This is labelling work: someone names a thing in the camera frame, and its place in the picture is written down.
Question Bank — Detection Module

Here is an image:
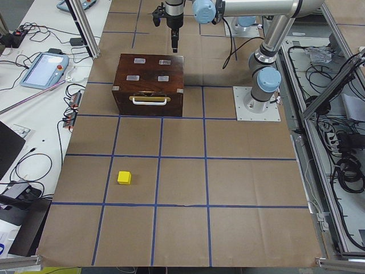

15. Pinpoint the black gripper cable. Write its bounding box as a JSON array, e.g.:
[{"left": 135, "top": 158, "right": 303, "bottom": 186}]
[{"left": 221, "top": 17, "right": 238, "bottom": 70}]

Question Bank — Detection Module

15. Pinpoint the black power adapter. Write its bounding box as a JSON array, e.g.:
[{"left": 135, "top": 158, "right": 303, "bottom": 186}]
[{"left": 69, "top": 38, "right": 84, "bottom": 46}]

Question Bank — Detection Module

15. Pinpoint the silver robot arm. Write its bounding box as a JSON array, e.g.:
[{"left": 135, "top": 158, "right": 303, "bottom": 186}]
[{"left": 192, "top": 0, "right": 323, "bottom": 114}]

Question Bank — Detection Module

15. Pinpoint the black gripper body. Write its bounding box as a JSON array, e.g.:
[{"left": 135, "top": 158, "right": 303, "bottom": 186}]
[{"left": 165, "top": 0, "right": 183, "bottom": 30}]

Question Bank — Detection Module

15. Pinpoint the light wooden drawer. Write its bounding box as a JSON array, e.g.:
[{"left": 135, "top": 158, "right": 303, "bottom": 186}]
[{"left": 128, "top": 91, "right": 171, "bottom": 106}]

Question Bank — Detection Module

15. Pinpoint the brown paper table cover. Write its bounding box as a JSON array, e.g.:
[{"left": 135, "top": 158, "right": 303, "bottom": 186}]
[{"left": 37, "top": 1, "right": 322, "bottom": 267}]

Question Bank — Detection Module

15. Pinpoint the black laptop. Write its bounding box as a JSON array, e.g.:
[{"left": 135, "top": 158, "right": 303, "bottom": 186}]
[{"left": 0, "top": 122, "right": 26, "bottom": 179}]

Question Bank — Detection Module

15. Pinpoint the blue teach pendant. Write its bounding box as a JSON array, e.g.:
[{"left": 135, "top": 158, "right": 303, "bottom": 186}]
[
  {"left": 20, "top": 53, "right": 69, "bottom": 90},
  {"left": 56, "top": 0, "right": 98, "bottom": 13}
]

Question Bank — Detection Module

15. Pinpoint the metal rod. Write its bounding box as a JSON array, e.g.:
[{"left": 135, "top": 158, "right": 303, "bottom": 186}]
[{"left": 0, "top": 80, "right": 66, "bottom": 115}]

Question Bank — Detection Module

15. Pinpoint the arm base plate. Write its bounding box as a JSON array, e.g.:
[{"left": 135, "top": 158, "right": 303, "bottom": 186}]
[{"left": 233, "top": 86, "right": 281, "bottom": 122}]

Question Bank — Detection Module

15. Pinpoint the dark wooden drawer box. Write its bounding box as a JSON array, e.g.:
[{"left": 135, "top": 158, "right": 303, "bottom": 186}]
[{"left": 112, "top": 54, "right": 184, "bottom": 117}]

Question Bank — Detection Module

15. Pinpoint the aluminium frame post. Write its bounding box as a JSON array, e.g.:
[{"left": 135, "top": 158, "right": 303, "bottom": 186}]
[{"left": 66, "top": 0, "right": 100, "bottom": 59}]

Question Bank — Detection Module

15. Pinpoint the yellow block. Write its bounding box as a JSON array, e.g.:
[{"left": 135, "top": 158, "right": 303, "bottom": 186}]
[{"left": 117, "top": 171, "right": 132, "bottom": 185}]

